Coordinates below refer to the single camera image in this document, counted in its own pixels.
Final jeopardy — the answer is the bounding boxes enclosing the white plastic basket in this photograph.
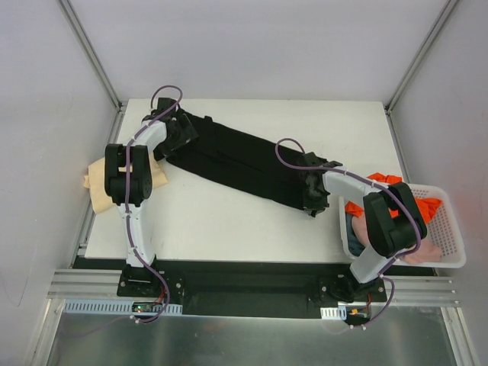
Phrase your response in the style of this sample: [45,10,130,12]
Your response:
[339,183,466,268]

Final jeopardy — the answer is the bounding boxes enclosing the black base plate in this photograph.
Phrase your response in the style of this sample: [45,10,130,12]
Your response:
[72,255,435,316]

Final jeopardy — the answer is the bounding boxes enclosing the left aluminium frame post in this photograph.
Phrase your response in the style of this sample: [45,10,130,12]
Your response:
[56,0,123,111]

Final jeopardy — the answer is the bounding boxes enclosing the aluminium front rail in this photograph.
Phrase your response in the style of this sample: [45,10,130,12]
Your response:
[47,269,461,307]

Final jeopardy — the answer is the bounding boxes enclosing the right aluminium frame post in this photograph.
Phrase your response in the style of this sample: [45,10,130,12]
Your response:
[384,0,461,116]

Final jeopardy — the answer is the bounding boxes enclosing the orange t shirt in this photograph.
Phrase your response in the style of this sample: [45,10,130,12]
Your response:
[345,172,443,224]

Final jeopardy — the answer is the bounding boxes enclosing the pink garment in basket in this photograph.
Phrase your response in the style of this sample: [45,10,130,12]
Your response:
[350,215,443,264]

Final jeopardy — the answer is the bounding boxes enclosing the slotted cable duct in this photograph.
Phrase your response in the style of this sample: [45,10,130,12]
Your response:
[320,306,347,321]
[63,300,163,316]

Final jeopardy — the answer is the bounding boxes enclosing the right slotted cable duct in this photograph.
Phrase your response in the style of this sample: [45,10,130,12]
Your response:
[320,306,347,321]

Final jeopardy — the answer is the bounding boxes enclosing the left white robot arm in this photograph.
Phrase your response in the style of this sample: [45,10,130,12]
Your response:
[104,115,197,268]

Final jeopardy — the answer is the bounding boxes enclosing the folded beige t shirt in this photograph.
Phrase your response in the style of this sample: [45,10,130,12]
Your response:
[83,156,169,214]

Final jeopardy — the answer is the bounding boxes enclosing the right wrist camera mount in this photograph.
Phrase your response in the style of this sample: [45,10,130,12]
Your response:
[303,152,342,169]

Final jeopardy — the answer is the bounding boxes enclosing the blue garment in basket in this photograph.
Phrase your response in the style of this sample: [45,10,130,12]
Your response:
[345,213,369,257]

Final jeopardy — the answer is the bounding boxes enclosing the left slotted cable duct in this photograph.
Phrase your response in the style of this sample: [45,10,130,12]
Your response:
[63,300,163,316]

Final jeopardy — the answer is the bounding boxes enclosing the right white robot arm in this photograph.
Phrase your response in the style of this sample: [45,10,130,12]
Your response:
[302,166,428,301]

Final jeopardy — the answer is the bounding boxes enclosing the aluminium frame post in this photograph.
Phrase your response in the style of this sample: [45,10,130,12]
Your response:
[384,0,461,116]
[56,0,123,111]

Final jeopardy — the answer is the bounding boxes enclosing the black t shirt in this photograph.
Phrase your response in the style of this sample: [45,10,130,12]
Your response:
[166,109,304,211]

